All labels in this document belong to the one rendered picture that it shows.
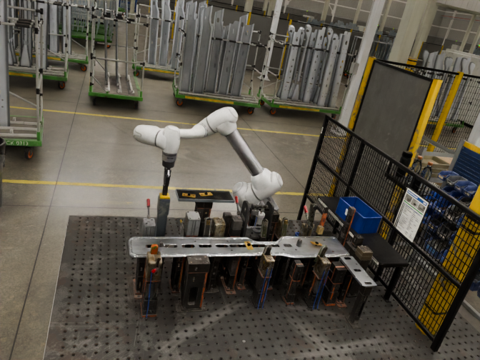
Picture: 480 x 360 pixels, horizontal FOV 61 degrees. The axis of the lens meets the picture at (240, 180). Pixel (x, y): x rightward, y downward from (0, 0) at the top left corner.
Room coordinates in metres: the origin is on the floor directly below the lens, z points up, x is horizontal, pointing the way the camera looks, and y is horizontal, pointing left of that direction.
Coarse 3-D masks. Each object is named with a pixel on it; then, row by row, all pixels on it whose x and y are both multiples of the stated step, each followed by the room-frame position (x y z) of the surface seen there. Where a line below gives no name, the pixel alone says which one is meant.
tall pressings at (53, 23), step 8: (16, 0) 9.94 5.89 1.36; (56, 0) 10.28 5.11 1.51; (64, 0) 10.32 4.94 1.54; (56, 8) 10.27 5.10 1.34; (64, 8) 10.30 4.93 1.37; (16, 16) 9.91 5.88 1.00; (56, 16) 10.25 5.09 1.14; (64, 16) 10.28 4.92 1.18; (56, 24) 10.23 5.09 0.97; (64, 24) 10.27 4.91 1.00; (56, 32) 10.22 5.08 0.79; (64, 32) 10.26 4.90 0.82; (16, 40) 9.87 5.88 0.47; (56, 40) 10.20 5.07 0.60; (64, 40) 10.25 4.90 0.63; (56, 48) 10.19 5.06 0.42; (64, 48) 10.24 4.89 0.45
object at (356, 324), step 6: (366, 282) 2.03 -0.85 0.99; (360, 288) 2.02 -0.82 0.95; (366, 288) 1.99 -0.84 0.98; (360, 294) 2.01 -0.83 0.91; (366, 294) 1.99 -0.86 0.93; (360, 300) 1.99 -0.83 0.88; (354, 306) 2.01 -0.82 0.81; (360, 306) 1.99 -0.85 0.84; (354, 312) 2.00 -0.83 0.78; (360, 312) 2.01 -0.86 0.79; (348, 318) 2.03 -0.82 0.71; (354, 318) 1.99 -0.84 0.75; (354, 324) 1.99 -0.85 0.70
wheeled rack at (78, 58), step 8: (88, 0) 10.09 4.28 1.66; (88, 8) 10.09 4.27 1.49; (88, 16) 10.10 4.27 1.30; (48, 24) 10.55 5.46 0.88; (88, 24) 10.11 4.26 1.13; (48, 32) 10.58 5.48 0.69; (88, 32) 10.12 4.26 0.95; (48, 40) 10.57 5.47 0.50; (72, 40) 10.78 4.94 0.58; (16, 48) 9.76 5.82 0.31; (32, 48) 9.97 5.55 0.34; (48, 48) 10.56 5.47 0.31; (32, 56) 9.59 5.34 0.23; (48, 56) 9.73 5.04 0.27; (56, 56) 9.87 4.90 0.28; (64, 56) 9.98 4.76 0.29; (72, 56) 10.06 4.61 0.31; (80, 56) 10.33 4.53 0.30; (80, 64) 10.11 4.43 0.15
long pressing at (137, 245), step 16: (144, 240) 1.99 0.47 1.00; (160, 240) 2.02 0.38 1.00; (176, 240) 2.05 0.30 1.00; (192, 240) 2.09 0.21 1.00; (208, 240) 2.12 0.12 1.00; (224, 240) 2.16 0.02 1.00; (240, 240) 2.19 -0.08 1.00; (288, 240) 2.31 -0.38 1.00; (304, 240) 2.35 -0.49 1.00; (320, 240) 2.39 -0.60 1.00; (336, 240) 2.43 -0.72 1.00; (144, 256) 1.84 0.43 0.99; (176, 256) 1.90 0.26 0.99; (208, 256) 1.97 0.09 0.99; (288, 256) 2.13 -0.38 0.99; (304, 256) 2.16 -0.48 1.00; (336, 256) 2.24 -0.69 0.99
